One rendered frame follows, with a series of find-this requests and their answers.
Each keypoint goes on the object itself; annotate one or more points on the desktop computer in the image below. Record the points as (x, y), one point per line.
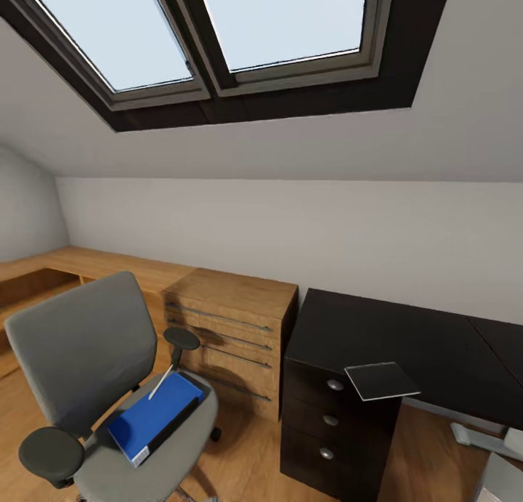
(499, 482)

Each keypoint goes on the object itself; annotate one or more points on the fixed window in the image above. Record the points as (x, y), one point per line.
(158, 64)

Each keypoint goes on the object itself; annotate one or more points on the swivel chair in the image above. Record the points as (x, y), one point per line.
(83, 350)

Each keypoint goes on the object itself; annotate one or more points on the desk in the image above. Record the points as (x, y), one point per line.
(459, 362)

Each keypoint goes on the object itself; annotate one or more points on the folder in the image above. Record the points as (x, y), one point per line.
(143, 426)

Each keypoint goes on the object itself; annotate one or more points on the cabinet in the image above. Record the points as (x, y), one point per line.
(244, 325)
(330, 439)

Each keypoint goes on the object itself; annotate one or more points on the notebook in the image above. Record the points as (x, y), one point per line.
(378, 381)

